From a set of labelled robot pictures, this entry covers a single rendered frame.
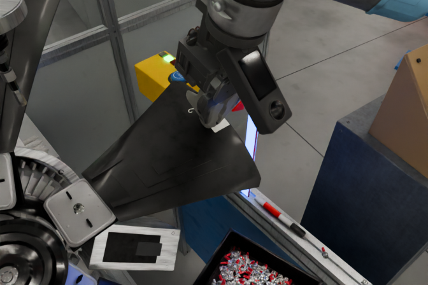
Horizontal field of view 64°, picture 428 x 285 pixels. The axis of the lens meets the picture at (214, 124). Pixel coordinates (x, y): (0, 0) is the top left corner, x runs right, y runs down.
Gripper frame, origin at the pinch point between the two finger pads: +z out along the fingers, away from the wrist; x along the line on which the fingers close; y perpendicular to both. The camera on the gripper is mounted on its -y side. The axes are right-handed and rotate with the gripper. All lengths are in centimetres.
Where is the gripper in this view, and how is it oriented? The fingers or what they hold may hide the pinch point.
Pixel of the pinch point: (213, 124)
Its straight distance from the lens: 53.6
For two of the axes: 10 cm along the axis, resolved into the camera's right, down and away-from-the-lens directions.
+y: -6.5, -7.0, 2.8
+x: -7.3, 4.8, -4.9
